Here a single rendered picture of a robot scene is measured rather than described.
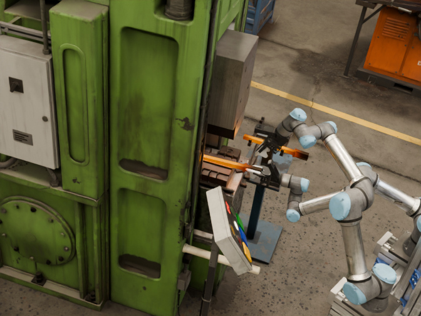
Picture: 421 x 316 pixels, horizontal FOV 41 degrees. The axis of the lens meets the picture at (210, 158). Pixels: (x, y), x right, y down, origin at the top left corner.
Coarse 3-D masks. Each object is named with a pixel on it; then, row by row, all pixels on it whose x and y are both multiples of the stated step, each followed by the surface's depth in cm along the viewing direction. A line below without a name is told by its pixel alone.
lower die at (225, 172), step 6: (204, 150) 335; (216, 156) 332; (222, 156) 332; (204, 162) 326; (210, 162) 325; (204, 168) 322; (210, 168) 323; (216, 168) 323; (222, 168) 324; (228, 168) 324; (234, 168) 334; (204, 174) 319; (210, 174) 320; (222, 174) 321; (228, 174) 320; (204, 180) 321; (210, 180) 320; (222, 180) 317; (228, 180) 322
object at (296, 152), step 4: (244, 136) 354; (248, 136) 354; (252, 136) 355; (252, 140) 353; (256, 140) 352; (260, 140) 352; (260, 144) 353; (284, 148) 349; (288, 148) 349; (288, 152) 348; (292, 152) 347; (296, 152) 347; (300, 152) 345; (304, 152) 346; (292, 156) 347; (296, 156) 348; (300, 156) 347; (304, 156) 346; (304, 160) 347
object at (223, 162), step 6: (204, 156) 327; (210, 156) 328; (216, 162) 326; (222, 162) 324; (228, 162) 324; (234, 162) 324; (240, 168) 323; (246, 168) 322; (252, 168) 320; (258, 168) 321
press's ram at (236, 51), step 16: (224, 32) 287; (240, 32) 288; (224, 48) 273; (240, 48) 274; (256, 48) 290; (224, 64) 268; (240, 64) 266; (224, 80) 274; (240, 80) 271; (224, 96) 279; (240, 96) 281; (224, 112) 284; (240, 112) 296
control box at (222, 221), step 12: (216, 192) 277; (216, 204) 271; (228, 204) 277; (216, 216) 266; (228, 216) 266; (216, 228) 260; (228, 228) 257; (216, 240) 255; (228, 240) 255; (228, 252) 261; (240, 252) 262; (240, 264) 267
